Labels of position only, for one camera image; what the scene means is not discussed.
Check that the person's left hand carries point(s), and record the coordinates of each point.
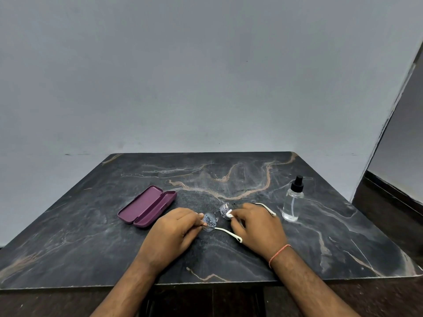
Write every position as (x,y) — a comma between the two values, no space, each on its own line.
(168,237)

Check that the person's right hand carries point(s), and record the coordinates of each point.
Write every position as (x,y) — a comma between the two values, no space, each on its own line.
(261,231)

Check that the white cleaning cloth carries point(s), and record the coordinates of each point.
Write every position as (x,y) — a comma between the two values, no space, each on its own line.
(229,213)

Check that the maroon glasses case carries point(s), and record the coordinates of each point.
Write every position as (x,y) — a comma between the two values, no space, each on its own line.
(147,206)

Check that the clear spray bottle black cap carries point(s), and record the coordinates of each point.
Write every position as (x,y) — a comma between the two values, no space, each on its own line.
(292,204)

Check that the metal frame eyeglasses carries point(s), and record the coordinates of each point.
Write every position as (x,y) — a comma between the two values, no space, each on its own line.
(210,221)

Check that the person's left forearm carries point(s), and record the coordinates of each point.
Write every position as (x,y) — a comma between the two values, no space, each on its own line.
(125,293)

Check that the person's right forearm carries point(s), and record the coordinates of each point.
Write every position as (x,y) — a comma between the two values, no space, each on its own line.
(307,290)

